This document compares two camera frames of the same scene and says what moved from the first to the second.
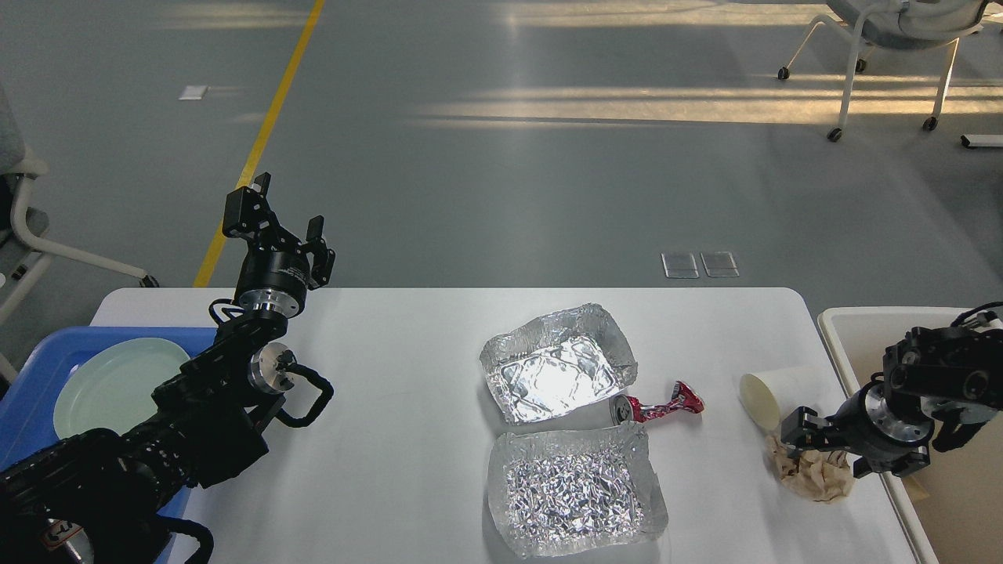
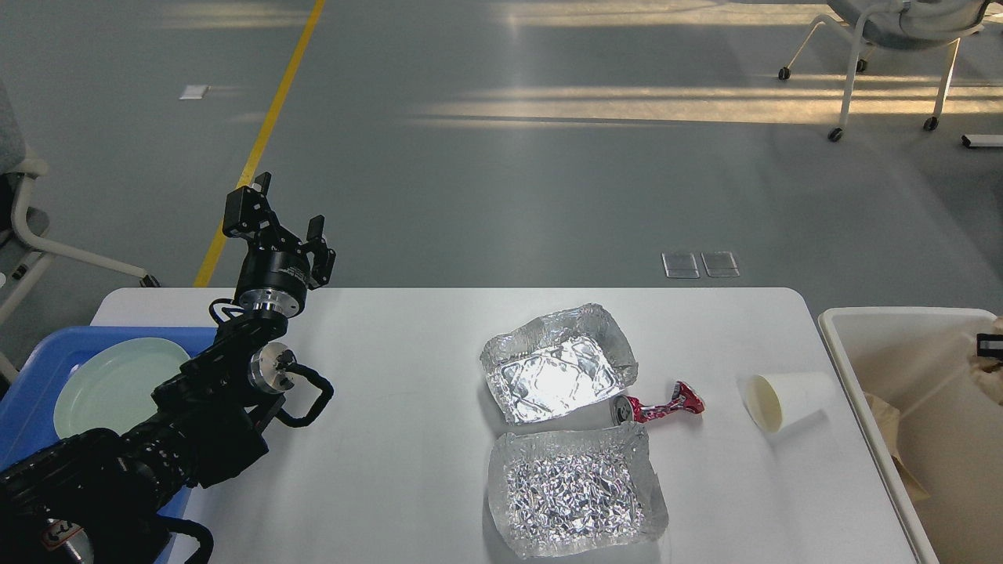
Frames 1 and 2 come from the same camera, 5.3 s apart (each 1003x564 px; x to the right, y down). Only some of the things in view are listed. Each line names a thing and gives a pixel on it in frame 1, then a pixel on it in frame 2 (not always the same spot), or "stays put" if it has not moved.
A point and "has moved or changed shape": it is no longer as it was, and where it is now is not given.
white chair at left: (20, 233) stays put
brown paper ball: (820, 475) has moved or changed shape
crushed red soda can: (624, 408) stays put
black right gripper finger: (802, 428) to (990, 345)
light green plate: (111, 387) stays put
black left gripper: (273, 280) stays put
